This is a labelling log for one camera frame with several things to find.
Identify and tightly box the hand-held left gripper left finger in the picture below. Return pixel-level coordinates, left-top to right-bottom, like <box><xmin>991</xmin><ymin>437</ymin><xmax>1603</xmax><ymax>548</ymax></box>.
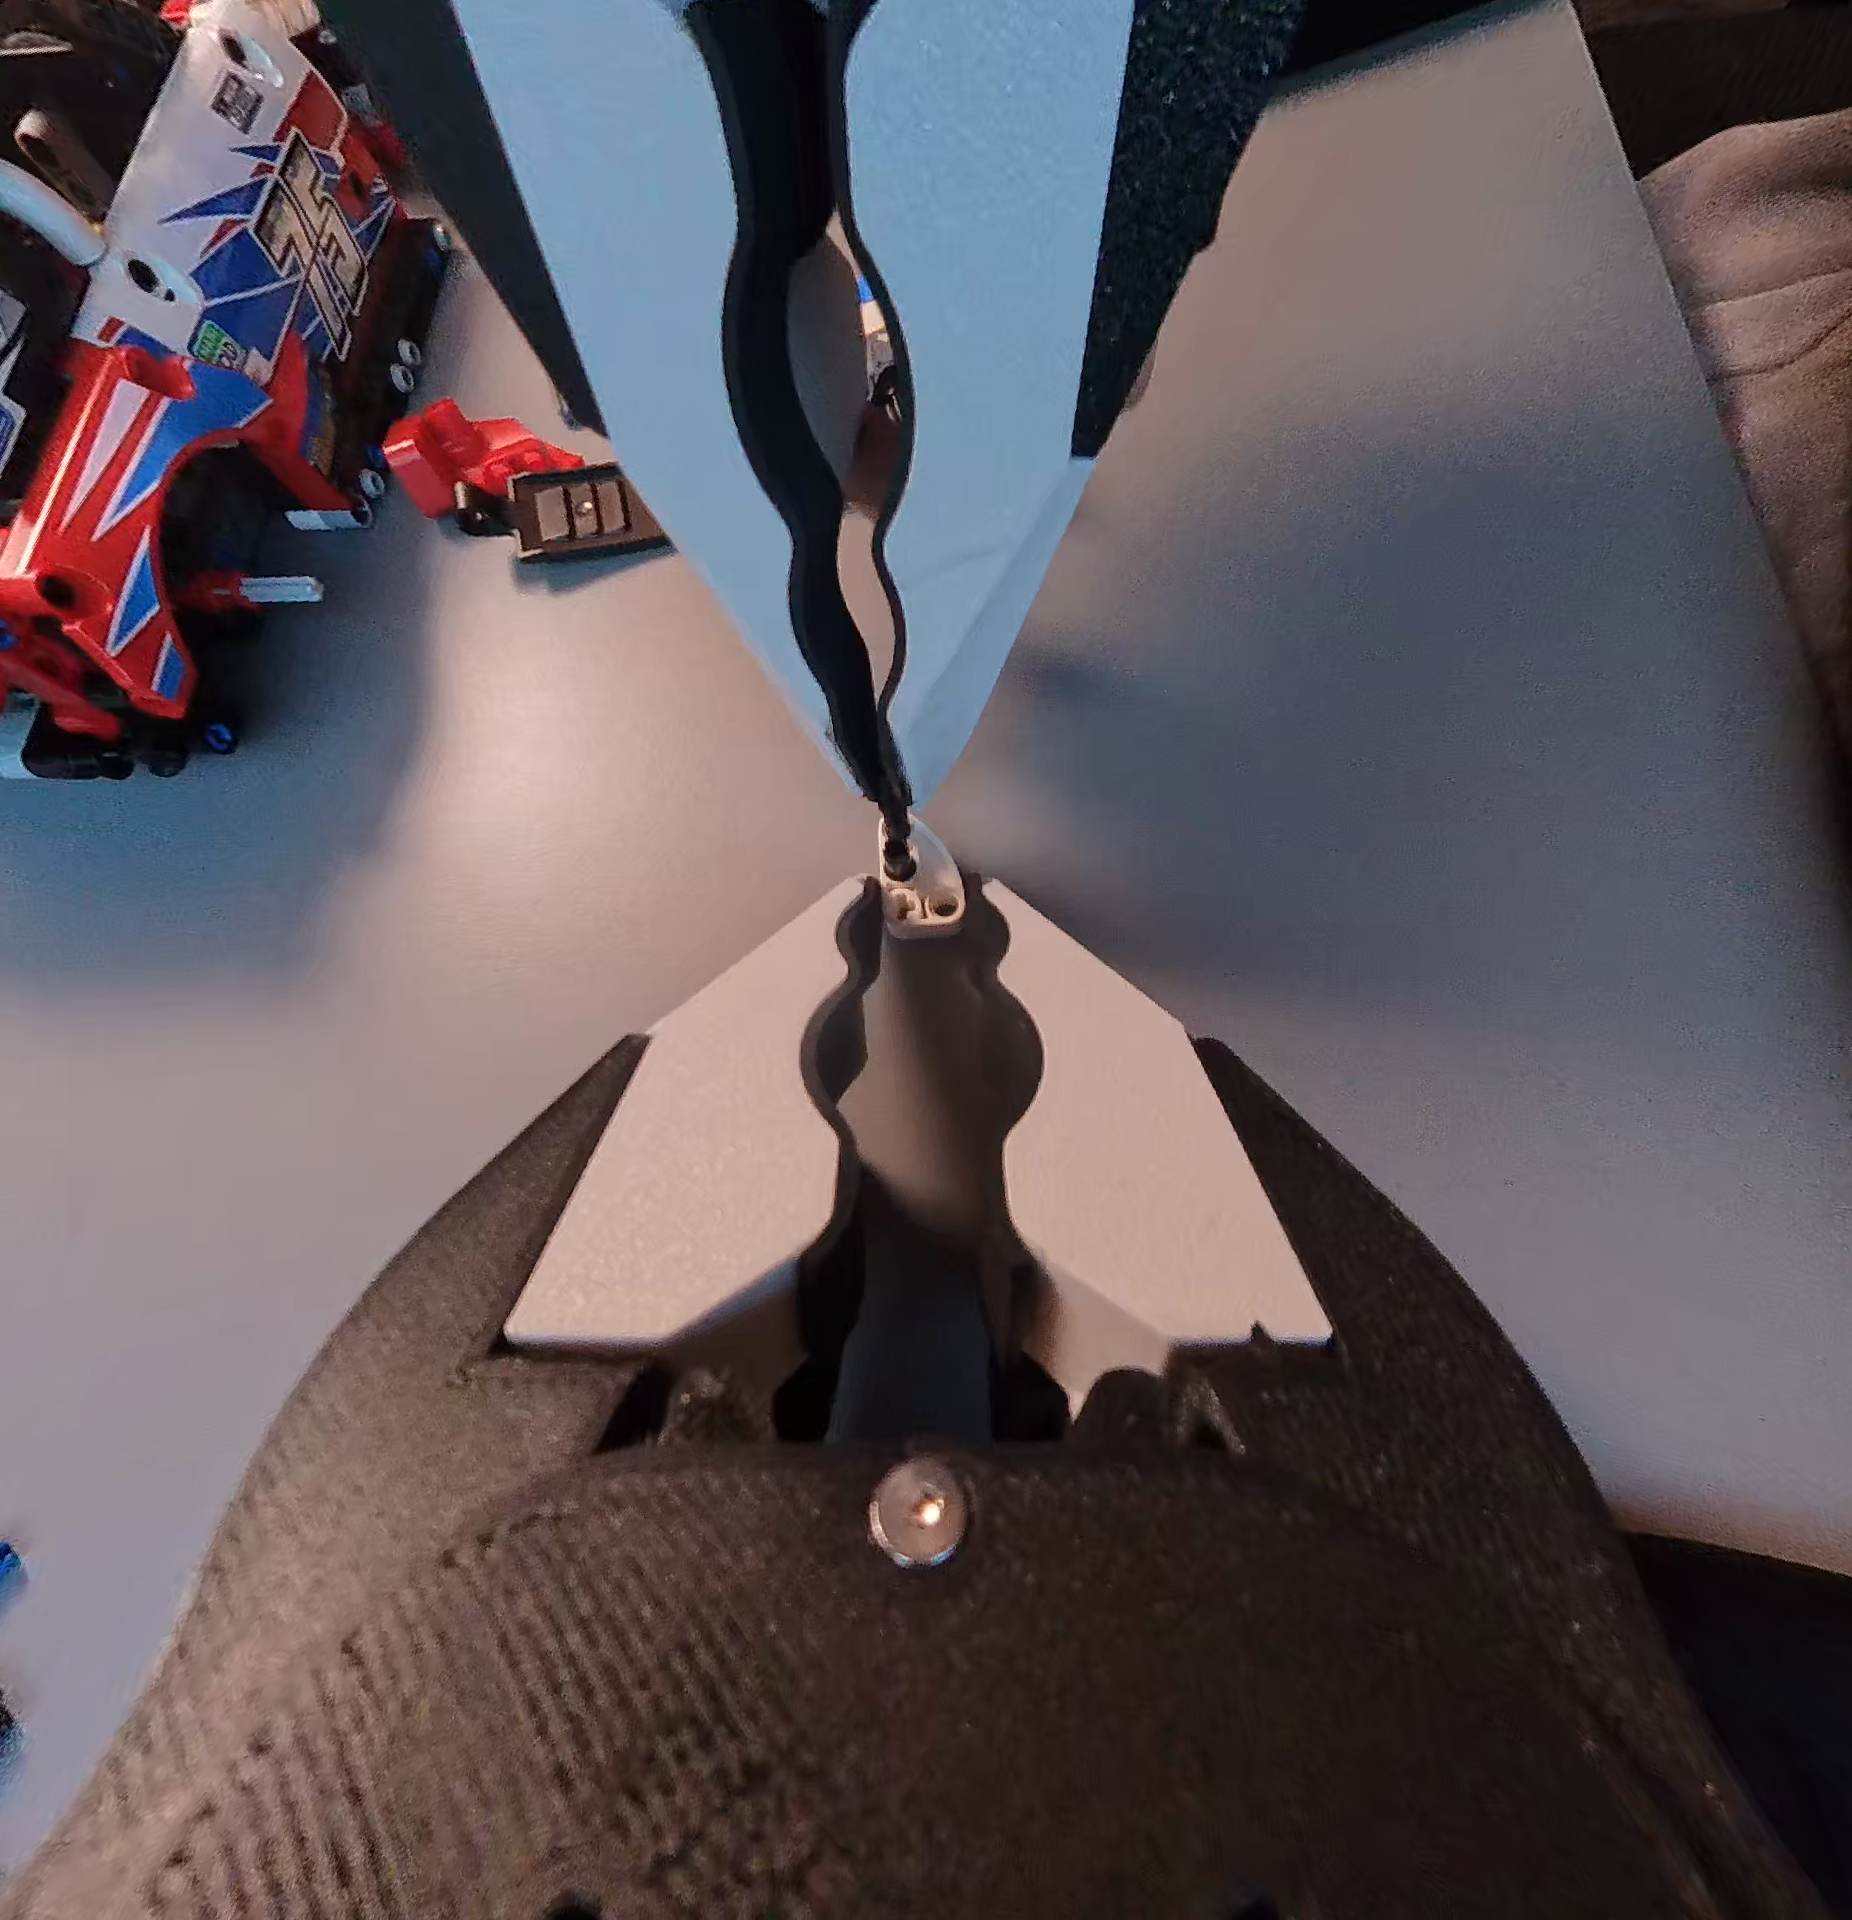
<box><xmin>504</xmin><ymin>874</ymin><xmax>887</xmax><ymax>1412</ymax></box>

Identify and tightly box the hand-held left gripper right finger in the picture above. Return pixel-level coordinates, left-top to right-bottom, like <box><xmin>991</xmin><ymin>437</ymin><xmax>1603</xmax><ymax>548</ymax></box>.
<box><xmin>965</xmin><ymin>873</ymin><xmax>1337</xmax><ymax>1423</ymax></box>

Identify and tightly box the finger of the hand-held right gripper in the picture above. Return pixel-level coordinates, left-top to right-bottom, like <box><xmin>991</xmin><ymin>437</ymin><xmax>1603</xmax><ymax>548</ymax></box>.
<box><xmin>841</xmin><ymin>0</ymin><xmax>1100</xmax><ymax>813</ymax></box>
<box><xmin>452</xmin><ymin>0</ymin><xmax>916</xmax><ymax>813</ymax></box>

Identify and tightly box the red lego piece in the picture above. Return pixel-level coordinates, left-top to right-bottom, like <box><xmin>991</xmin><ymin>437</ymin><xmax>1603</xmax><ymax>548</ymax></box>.
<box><xmin>383</xmin><ymin>397</ymin><xmax>586</xmax><ymax>520</ymax></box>

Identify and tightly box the white lego liftarm piece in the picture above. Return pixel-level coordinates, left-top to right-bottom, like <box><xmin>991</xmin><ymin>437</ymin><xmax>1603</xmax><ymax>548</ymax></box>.
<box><xmin>876</xmin><ymin>824</ymin><xmax>969</xmax><ymax>939</ymax></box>

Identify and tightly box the lego race car model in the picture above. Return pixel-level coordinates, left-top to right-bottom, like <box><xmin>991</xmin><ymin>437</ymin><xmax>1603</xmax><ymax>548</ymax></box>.
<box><xmin>0</xmin><ymin>0</ymin><xmax>455</xmax><ymax>783</ymax></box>

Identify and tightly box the black lego panel assembly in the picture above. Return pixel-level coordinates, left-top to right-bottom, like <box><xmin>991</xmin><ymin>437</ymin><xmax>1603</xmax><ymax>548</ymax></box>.
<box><xmin>462</xmin><ymin>272</ymin><xmax>916</xmax><ymax>563</ymax></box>

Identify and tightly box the black chair armrest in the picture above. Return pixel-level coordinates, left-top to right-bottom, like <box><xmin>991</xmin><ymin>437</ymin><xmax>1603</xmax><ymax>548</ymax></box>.
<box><xmin>1264</xmin><ymin>0</ymin><xmax>1852</xmax><ymax>179</ymax></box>

